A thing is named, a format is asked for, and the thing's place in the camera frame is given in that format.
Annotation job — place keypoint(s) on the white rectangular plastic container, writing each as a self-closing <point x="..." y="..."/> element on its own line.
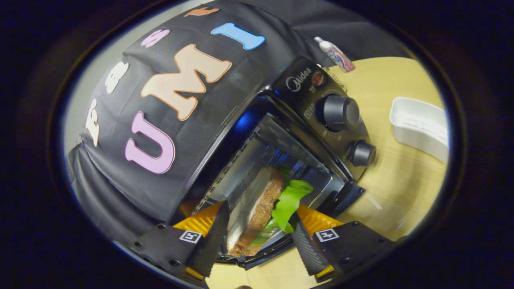
<point x="419" y="126"/>

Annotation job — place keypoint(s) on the pink labelled drink bottle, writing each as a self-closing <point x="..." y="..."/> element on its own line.
<point x="337" y="56"/>

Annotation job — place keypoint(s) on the black toaster oven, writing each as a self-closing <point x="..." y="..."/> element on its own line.
<point x="305" y="100"/>

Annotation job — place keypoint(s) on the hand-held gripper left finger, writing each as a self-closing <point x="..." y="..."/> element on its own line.
<point x="211" y="241"/>

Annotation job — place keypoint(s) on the bread lettuce sandwich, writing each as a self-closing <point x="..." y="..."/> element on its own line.
<point x="261" y="204"/>

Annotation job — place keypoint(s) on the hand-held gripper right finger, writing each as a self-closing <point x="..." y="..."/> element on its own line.
<point x="309" y="251"/>

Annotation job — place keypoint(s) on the black backdrop cloth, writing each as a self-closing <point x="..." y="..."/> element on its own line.
<point x="200" y="132"/>

